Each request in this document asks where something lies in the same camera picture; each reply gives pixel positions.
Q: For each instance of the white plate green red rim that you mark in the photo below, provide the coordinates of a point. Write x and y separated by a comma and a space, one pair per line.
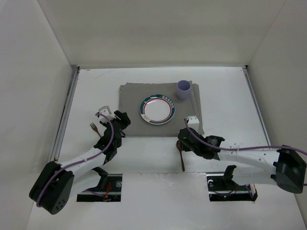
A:
157, 109

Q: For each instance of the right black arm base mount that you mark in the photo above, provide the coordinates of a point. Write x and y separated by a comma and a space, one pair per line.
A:
221, 187

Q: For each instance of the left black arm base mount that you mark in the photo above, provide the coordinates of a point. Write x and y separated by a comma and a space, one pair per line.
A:
108, 188

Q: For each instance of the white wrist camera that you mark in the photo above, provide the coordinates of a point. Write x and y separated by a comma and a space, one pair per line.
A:
105, 111
193, 122

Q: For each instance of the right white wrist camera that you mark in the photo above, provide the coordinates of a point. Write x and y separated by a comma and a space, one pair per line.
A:
193, 122

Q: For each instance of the right aluminium frame rail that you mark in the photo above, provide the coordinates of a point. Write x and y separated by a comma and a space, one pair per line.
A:
245, 71

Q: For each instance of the lilac plastic cup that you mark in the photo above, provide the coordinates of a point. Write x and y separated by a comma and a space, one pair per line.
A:
183, 89

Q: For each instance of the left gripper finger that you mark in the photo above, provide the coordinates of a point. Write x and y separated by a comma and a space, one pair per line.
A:
109, 120
123, 117

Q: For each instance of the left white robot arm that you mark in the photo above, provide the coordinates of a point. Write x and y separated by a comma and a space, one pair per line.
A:
60, 181

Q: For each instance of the grey cloth placemat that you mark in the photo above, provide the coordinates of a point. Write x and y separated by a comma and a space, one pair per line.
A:
132, 94

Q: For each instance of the brown wooden fork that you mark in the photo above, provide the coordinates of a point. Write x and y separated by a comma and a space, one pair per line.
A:
95, 129

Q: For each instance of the left aluminium frame rail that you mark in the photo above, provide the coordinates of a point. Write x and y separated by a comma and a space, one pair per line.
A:
65, 114

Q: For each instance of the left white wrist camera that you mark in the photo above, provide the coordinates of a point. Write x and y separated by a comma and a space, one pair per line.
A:
105, 111

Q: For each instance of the brown wooden spoon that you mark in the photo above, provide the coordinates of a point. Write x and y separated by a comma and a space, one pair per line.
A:
179, 147

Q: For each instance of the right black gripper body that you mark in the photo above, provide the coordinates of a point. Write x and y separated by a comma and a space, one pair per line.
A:
185, 138

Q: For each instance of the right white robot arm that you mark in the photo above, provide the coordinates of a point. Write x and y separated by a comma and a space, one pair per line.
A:
280, 166

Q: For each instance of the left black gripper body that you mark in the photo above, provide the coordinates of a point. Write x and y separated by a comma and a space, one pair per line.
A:
117, 122

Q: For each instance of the aluminium frame rail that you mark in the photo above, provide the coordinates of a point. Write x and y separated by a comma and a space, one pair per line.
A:
65, 114
245, 71

